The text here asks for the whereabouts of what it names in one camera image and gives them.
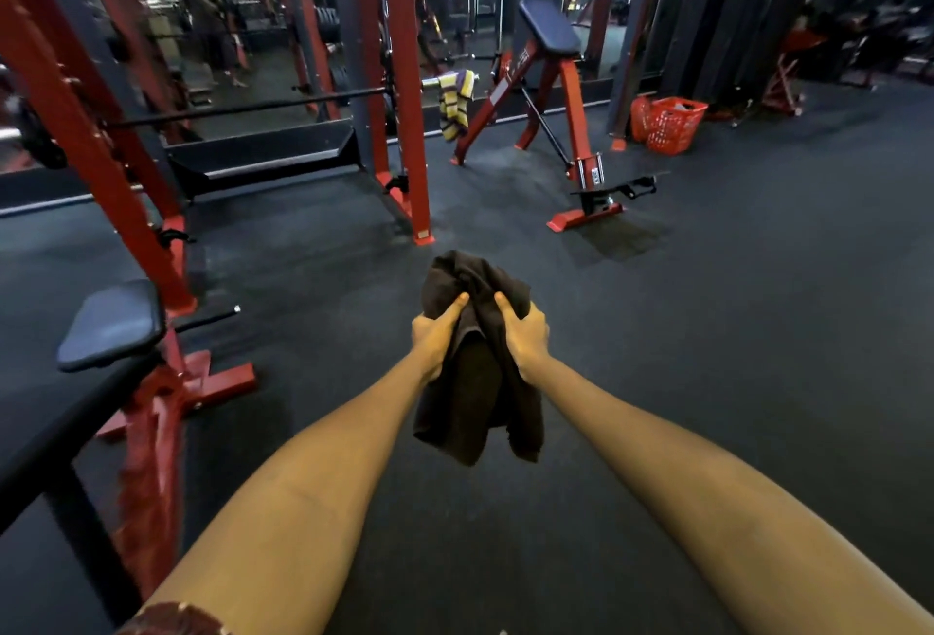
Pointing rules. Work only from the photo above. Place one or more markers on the person's right hand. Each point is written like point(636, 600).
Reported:
point(527, 339)

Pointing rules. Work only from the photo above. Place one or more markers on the person's left hand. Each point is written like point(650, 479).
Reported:
point(430, 340)

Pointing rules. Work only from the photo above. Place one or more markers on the person's left thumb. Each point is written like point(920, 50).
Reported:
point(454, 307)

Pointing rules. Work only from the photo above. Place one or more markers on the person's right thumb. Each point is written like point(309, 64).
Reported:
point(508, 307)

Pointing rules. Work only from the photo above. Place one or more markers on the dark brown towel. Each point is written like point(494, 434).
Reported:
point(476, 364)

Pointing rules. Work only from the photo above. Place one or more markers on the person's left forearm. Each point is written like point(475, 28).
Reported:
point(292, 503)

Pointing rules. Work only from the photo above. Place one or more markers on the person's right forearm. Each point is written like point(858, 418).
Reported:
point(700, 503)

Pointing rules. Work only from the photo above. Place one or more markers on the red bench with dark pad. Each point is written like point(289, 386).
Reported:
point(554, 109)

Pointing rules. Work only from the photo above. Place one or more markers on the yellow grey striped towel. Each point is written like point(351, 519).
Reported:
point(455, 102)

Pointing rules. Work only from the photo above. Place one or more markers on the black rack base platform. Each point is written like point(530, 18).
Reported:
point(263, 154)

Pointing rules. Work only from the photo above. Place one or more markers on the red plastic basket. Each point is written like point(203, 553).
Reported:
point(671, 124)

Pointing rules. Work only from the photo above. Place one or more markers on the black barbell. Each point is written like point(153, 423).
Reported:
point(248, 105)

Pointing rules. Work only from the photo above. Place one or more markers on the red seat with black pad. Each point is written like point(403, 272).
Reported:
point(138, 401)

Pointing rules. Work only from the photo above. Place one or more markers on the black punching bag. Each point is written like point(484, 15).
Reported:
point(711, 7)

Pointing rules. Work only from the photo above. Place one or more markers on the red folding stand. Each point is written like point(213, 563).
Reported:
point(786, 69)

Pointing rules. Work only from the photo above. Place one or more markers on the red squat rack frame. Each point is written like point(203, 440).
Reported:
point(398, 72)

